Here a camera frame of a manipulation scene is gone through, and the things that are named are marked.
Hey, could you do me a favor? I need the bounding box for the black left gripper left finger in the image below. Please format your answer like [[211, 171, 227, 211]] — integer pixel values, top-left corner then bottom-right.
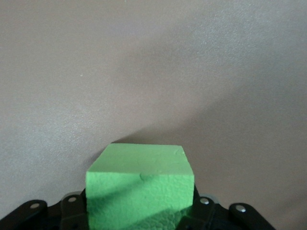
[[0, 189, 90, 230]]

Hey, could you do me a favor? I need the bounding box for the green foam cube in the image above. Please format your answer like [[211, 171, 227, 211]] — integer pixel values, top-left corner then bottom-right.
[[85, 143, 194, 230]]

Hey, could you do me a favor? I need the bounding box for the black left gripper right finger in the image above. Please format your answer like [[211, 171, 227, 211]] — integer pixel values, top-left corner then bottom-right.
[[178, 185, 276, 230]]

